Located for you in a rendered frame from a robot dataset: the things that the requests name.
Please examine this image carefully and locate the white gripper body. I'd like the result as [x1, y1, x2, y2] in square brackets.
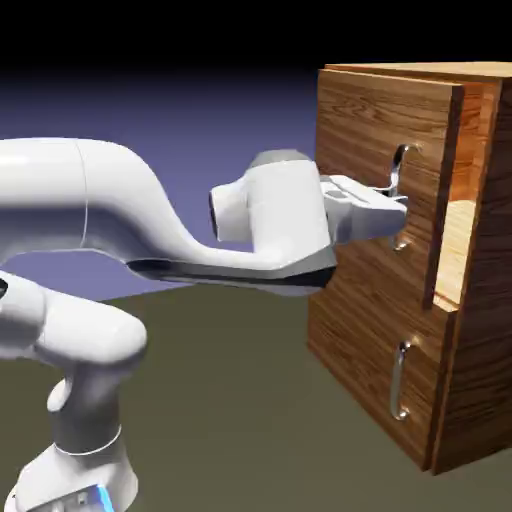
[319, 174, 409, 246]

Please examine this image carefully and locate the small wooden cabinet door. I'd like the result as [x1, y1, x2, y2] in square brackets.
[306, 295, 459, 472]

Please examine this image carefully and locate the curved silver door handle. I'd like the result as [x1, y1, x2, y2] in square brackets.
[380, 142, 424, 252]

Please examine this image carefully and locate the straight silver door handle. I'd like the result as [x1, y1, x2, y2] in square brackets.
[390, 334, 424, 422]

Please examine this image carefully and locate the large wooden cabinet door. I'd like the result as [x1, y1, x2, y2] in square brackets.
[308, 68, 466, 312]

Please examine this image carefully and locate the wooden cabinet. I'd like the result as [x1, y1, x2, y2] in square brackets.
[306, 61, 512, 476]

